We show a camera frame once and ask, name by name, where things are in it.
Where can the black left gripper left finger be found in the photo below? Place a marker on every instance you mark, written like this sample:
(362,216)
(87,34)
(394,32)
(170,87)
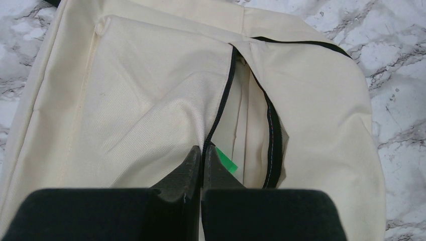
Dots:
(169,210)

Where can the green marker pen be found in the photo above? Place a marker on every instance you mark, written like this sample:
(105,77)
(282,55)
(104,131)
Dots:
(226,162)

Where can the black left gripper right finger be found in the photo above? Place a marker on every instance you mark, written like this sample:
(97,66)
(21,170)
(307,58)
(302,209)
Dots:
(230,211)

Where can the cream canvas backpack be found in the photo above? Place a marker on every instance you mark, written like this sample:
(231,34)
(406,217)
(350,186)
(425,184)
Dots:
(120,91)

